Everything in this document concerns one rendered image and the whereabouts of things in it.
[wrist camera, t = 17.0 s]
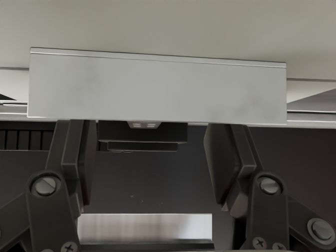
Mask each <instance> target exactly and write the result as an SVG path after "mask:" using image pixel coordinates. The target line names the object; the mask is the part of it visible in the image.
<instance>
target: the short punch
mask: <svg viewBox="0 0 336 252"><path fill-rule="evenodd" d="M77 234H78V238H79V243H80V247H81V251H82V252H189V251H214V250H215V246H214V243H213V242H212V213H81V216H79V217H78V223H77Z"/></svg>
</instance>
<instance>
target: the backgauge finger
mask: <svg viewBox="0 0 336 252"><path fill-rule="evenodd" d="M97 139H98V141H100V142H106V143H107V149H108V150H109V151H151V152H176V151H178V144H183V143H187V142H188V122H156V121H122V120H98V137H97Z"/></svg>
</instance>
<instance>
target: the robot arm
mask: <svg viewBox="0 0 336 252"><path fill-rule="evenodd" d="M203 143H204V149H205V153H206V158H207V163H208V168H209V172H210V177H211V182H212V187H213V191H214V196H215V201H216V203H217V204H220V208H221V211H228V212H229V214H230V215H232V224H231V233H230V243H229V250H208V251H173V252H336V229H335V228H334V226H333V225H332V224H331V223H330V222H329V221H327V220H326V219H325V218H323V217H322V216H320V215H319V214H317V213H316V212H314V211H313V210H312V209H310V208H309V207H307V206H306V205H304V204H303V203H301V202H300V201H298V200H297V199H295V198H294V197H292V196H291V195H289V194H288V190H287V185H286V183H285V181H284V180H283V179H282V178H281V177H280V176H279V175H278V174H276V173H274V172H272V171H268V170H264V168H263V165H262V162H261V159H260V157H259V154H258V151H257V148H256V146H255V143H254V140H253V137H252V135H251V132H250V129H249V127H248V126H247V125H242V124H224V123H209V124H208V126H207V129H206V132H205V136H204V140H203ZM96 146H97V127H96V120H88V119H70V120H60V119H58V120H57V122H56V125H55V129H54V133H53V137H52V141H51V145H50V149H49V153H48V157H47V161H46V165H45V169H42V170H40V171H37V172H35V173H34V174H32V175H31V176H30V177H29V178H28V180H27V182H26V184H25V191H24V192H23V193H21V194H20V195H18V196H17V197H15V198H14V199H12V200H11V201H9V202H8V203H6V204H5V205H3V206H2V207H0V252H82V250H81V245H80V241H79V237H78V232H77V228H76V224H75V220H76V219H77V218H78V217H80V216H81V213H84V211H85V206H89V205H90V199H91V190H92V181H93V173H94V164H95V155H96Z"/></svg>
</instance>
